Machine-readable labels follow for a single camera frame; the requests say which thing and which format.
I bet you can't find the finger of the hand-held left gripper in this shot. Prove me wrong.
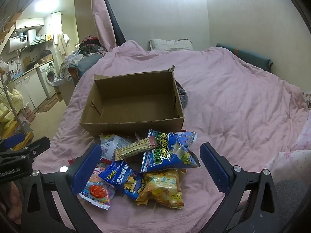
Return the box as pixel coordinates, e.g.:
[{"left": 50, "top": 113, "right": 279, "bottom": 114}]
[
  {"left": 0, "top": 137, "right": 50, "bottom": 166},
  {"left": 0, "top": 133, "right": 26, "bottom": 150}
]

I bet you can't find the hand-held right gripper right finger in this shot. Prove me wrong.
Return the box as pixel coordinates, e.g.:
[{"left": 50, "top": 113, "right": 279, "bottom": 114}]
[{"left": 200, "top": 143, "right": 283, "bottom": 233}]

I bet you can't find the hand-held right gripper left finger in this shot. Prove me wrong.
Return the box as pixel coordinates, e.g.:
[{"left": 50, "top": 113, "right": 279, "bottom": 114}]
[{"left": 21, "top": 143, "right": 102, "bottom": 233}]

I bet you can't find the pink white snack packet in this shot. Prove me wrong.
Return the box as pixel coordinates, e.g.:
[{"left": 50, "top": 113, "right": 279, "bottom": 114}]
[{"left": 77, "top": 163, "right": 116, "bottom": 210}]

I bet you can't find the blue tiger snack packet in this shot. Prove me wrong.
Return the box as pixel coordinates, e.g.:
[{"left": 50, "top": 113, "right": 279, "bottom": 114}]
[{"left": 98, "top": 160, "right": 146, "bottom": 201}]

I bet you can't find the large blue chip bag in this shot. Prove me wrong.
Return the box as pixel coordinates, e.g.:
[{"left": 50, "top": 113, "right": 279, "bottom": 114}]
[{"left": 140, "top": 129, "right": 201, "bottom": 173}]

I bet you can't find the yellow snack bag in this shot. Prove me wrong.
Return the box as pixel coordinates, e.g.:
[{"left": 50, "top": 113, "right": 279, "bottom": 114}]
[{"left": 135, "top": 169, "right": 187, "bottom": 209}]

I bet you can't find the cardboard box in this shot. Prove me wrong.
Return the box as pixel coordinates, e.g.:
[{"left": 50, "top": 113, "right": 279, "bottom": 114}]
[{"left": 80, "top": 65, "right": 185, "bottom": 137}]

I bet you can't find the person's left forearm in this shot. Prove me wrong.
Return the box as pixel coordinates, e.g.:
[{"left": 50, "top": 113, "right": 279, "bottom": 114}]
[{"left": 0, "top": 182, "right": 23, "bottom": 225}]

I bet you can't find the yellow quilt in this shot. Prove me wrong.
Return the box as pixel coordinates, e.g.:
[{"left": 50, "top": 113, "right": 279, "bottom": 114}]
[{"left": 0, "top": 89, "right": 25, "bottom": 136}]

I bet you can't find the white grey snack packet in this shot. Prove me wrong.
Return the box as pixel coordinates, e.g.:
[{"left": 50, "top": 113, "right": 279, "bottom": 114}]
[{"left": 99, "top": 133, "right": 136, "bottom": 161}]

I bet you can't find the floor rug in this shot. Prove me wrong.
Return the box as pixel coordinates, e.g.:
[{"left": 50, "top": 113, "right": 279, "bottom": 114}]
[{"left": 36, "top": 97, "right": 64, "bottom": 113}]

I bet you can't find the white kitchen cabinet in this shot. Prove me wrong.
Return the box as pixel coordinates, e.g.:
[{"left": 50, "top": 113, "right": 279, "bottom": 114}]
[{"left": 13, "top": 70, "right": 48, "bottom": 110}]

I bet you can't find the brown gold snack bar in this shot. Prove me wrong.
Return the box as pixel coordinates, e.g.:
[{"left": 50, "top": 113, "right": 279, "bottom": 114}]
[{"left": 114, "top": 137, "right": 158, "bottom": 161}]

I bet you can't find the white storage bin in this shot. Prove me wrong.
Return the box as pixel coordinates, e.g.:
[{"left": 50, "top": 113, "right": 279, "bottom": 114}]
[{"left": 52, "top": 79, "right": 76, "bottom": 108}]

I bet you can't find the pink blanket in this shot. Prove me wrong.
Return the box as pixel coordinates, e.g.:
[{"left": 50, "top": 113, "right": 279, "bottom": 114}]
[{"left": 31, "top": 40, "right": 311, "bottom": 233}]

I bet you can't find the white washing machine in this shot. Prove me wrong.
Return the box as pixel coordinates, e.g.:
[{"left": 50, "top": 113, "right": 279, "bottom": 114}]
[{"left": 36, "top": 62, "right": 59, "bottom": 100}]

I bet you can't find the pink floral pillow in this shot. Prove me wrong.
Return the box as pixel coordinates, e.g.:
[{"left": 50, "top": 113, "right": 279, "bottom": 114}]
[{"left": 264, "top": 124, "right": 311, "bottom": 190}]

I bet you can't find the grey slipper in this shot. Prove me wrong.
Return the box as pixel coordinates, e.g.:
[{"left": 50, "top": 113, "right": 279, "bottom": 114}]
[{"left": 175, "top": 80, "right": 189, "bottom": 110}]

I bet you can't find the white water heater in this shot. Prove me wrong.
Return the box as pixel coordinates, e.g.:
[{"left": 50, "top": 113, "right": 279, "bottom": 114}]
[{"left": 4, "top": 29, "right": 37, "bottom": 54}]

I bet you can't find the pile of clothes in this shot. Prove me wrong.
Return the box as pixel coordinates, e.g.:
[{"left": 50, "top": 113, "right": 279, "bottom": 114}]
[{"left": 59, "top": 36, "right": 108, "bottom": 81}]

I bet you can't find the hanging white towel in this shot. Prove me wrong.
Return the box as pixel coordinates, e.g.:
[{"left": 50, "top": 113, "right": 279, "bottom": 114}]
[{"left": 57, "top": 33, "right": 71, "bottom": 56}]

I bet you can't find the teal cushion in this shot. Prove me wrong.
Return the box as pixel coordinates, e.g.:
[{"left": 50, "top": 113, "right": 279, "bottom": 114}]
[{"left": 216, "top": 42, "right": 273, "bottom": 73}]

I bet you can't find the grey floral pillow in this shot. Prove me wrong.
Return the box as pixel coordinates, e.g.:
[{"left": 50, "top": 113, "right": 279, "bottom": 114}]
[{"left": 149, "top": 39, "right": 194, "bottom": 52}]

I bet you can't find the pink curtain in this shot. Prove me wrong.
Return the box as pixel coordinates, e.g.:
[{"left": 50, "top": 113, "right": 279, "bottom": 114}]
[{"left": 90, "top": 0, "right": 117, "bottom": 52}]

